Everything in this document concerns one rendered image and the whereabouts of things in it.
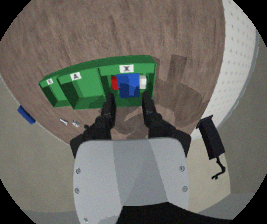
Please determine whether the green rack of bins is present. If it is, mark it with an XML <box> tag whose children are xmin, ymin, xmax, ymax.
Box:
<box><xmin>38</xmin><ymin>55</ymin><xmax>157</xmax><ymax>110</ymax></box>

